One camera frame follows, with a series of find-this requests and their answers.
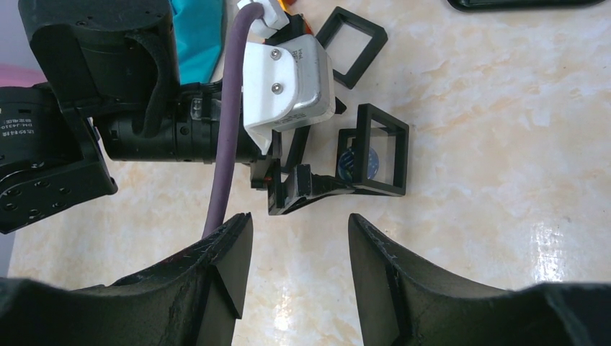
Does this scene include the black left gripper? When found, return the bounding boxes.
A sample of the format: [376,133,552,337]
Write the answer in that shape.
[174,81,370,216]

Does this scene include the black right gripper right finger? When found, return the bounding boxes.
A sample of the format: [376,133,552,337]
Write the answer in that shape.
[348,213,610,345]

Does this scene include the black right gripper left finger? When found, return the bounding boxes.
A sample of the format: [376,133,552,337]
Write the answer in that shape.
[1,213,254,345]

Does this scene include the teal garment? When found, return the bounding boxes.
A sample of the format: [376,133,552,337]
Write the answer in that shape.
[170,0,226,84]

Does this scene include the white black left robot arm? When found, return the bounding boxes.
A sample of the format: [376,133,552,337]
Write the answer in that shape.
[1,1,359,234]

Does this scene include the yellow toy car red wheels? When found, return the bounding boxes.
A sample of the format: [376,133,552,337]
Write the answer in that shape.
[279,0,313,35]

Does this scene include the black poker chip case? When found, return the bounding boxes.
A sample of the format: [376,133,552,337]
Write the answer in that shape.
[447,0,604,12]

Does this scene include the black folded frame stand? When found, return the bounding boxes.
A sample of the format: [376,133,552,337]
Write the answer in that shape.
[336,104,410,197]

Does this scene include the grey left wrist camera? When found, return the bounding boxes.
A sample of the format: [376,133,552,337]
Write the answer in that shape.
[242,35,336,155]

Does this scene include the black square frame far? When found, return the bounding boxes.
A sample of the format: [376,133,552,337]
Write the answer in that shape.
[317,6,389,90]

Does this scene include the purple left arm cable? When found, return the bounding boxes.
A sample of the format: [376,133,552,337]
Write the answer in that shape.
[201,0,290,240]

